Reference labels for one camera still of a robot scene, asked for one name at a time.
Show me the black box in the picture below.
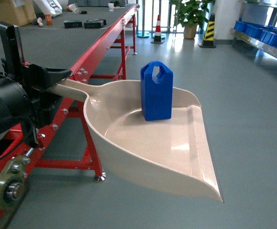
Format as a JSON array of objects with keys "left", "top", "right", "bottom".
[
  {"left": 64, "top": 20, "right": 83, "bottom": 29},
  {"left": 84, "top": 19, "right": 106, "bottom": 29}
]

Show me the black box left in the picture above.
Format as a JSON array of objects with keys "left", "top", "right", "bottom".
[{"left": 64, "top": 20, "right": 83, "bottom": 29}]

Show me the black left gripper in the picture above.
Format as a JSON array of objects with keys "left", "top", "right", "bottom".
[{"left": 0, "top": 21, "right": 72, "bottom": 148}]

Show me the potted green plant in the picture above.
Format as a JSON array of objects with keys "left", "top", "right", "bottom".
[{"left": 169, "top": 0, "right": 215, "bottom": 40}]

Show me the green bearing roller mount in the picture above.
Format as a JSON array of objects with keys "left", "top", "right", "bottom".
[{"left": 0, "top": 156, "right": 31, "bottom": 210}]

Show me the beige plastic dustpan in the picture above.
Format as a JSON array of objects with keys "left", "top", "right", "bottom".
[{"left": 50, "top": 80, "right": 224, "bottom": 202}]

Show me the red conveyor table frame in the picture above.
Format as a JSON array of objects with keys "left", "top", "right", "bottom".
[{"left": 0, "top": 3, "right": 141, "bottom": 227}]

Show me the yellow black striped bollard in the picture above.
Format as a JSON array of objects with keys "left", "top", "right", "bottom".
[{"left": 198, "top": 13, "right": 216, "bottom": 48}]

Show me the orange bottle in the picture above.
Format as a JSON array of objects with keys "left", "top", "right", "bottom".
[{"left": 44, "top": 14, "right": 53, "bottom": 25}]

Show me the blue plastic block part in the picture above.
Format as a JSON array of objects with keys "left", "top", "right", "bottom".
[{"left": 141, "top": 61, "right": 173, "bottom": 121}]

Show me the red white traffic cone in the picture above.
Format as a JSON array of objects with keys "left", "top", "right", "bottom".
[{"left": 150, "top": 14, "right": 164, "bottom": 44}]

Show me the blue bin on shelf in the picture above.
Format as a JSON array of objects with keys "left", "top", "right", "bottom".
[{"left": 234, "top": 21, "right": 277, "bottom": 48}]

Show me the large cardboard box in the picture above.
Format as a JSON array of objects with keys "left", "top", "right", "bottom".
[{"left": 0, "top": 0, "right": 36, "bottom": 26}]

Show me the steel shelf rack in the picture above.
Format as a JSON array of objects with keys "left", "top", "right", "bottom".
[{"left": 230, "top": 0, "right": 277, "bottom": 59}]

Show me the black box right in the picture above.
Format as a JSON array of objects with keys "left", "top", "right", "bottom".
[{"left": 84, "top": 19, "right": 106, "bottom": 29}]

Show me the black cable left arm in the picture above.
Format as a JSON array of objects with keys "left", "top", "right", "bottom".
[{"left": 0, "top": 116, "right": 38, "bottom": 167}]

